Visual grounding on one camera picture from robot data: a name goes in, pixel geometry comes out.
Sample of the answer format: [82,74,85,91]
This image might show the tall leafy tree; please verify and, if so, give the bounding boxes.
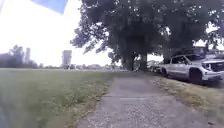
[146,0,224,64]

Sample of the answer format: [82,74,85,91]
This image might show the grey concrete path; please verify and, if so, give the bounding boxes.
[76,73,214,128]

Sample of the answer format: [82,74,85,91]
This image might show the slim grey tower building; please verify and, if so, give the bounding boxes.
[24,47,32,64]

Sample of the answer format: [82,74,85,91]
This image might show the grass verge strip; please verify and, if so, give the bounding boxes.
[146,73,224,124]

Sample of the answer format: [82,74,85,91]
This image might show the distant row of trees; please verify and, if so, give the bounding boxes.
[0,44,114,70]

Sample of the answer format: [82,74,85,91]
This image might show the vehicle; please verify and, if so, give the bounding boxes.
[147,61,163,74]

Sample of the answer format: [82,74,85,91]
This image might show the wide grass field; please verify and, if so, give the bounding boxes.
[0,68,118,128]

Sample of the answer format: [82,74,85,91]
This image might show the tall grey tower building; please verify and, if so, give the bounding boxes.
[61,49,73,68]

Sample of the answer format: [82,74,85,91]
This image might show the large dark tree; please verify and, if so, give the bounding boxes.
[69,0,161,72]

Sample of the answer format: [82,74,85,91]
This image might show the white pickup truck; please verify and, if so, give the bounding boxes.
[159,53,224,85]

